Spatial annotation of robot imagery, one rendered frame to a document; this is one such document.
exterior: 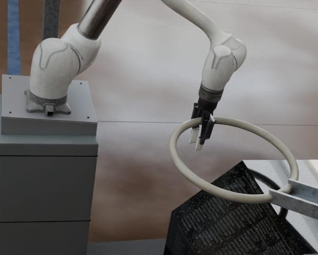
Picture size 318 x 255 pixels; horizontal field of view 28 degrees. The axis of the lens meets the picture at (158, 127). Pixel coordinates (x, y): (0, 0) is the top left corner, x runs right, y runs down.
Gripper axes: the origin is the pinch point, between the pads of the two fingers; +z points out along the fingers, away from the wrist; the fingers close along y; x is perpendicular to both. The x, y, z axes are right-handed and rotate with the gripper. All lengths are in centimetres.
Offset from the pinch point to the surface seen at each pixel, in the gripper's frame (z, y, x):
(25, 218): 50, -24, -59
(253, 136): 94, -101, 132
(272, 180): -1.1, 30.8, 15.3
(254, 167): -0.3, 21.3, 13.5
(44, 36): 20, -126, -18
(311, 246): -4, 66, 5
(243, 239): 8.7, 46.6, -5.8
